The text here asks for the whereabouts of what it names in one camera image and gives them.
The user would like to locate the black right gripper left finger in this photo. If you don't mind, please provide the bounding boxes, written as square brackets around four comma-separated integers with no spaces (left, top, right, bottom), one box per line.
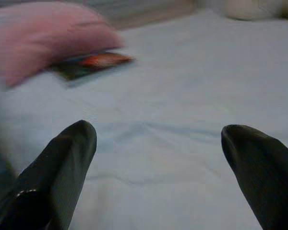
[0,120,97,230]

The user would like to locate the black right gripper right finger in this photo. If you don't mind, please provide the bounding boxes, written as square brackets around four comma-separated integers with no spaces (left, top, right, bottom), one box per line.
[221,124,288,230]

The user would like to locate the pink plush pillow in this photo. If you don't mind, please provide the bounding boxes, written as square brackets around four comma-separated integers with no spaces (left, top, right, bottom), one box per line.
[0,1,124,88]

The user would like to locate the dark red green book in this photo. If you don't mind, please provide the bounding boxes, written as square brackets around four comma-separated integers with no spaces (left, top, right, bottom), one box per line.
[50,52,136,88]

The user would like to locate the white bed mattress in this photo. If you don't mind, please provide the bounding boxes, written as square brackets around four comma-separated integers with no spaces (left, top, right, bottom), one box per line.
[0,9,288,230]

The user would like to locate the cream stuffed pillow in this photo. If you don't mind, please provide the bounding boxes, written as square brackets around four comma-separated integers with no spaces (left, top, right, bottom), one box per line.
[224,0,288,21]

